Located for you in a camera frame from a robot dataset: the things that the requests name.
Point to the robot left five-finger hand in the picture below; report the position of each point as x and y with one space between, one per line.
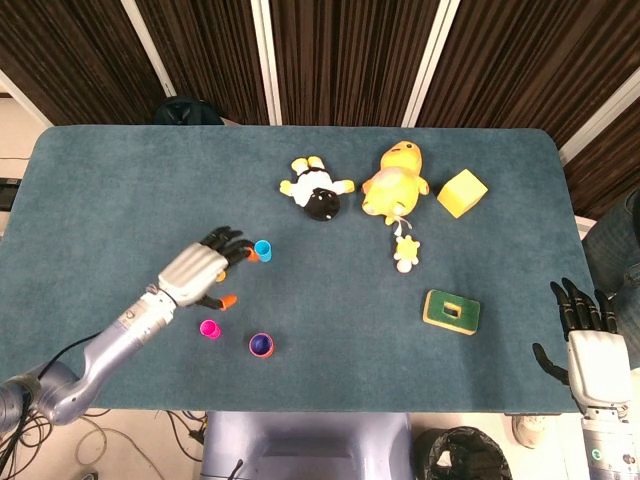
192 272

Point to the robot right five-finger hand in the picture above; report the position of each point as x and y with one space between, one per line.
597 365

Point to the magenta plastic cup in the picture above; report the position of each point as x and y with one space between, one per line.
209 329

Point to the cyan plastic cup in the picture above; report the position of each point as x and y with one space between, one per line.
263 250

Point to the dark blue plastic cup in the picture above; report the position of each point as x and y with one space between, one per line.
259 343

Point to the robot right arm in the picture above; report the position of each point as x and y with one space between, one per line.
612 447

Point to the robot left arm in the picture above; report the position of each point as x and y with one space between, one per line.
115 345

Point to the white shoe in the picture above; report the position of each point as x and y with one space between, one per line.
530 431

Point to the orange plastic cup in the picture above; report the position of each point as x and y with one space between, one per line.
262 355

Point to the black-headed plush doll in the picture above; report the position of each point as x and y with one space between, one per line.
320 202

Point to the black bag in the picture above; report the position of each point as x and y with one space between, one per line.
185 112

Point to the black trash bin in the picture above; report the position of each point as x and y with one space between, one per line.
460 455

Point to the teal table cloth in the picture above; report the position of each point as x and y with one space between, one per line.
350 325

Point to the green-topped sponge block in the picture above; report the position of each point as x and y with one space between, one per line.
437 307

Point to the black box device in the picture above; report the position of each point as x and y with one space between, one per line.
7 195

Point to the blue-grey robot torso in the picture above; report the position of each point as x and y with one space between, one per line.
305 445

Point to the small yellow plush pendant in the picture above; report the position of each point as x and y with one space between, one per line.
406 252

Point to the yellow foam cube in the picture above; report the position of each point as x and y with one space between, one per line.
462 192

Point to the large yellow plush bear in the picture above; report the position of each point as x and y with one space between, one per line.
395 185

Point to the white partition post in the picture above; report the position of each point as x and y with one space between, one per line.
22 97
147 47
430 60
600 120
266 60

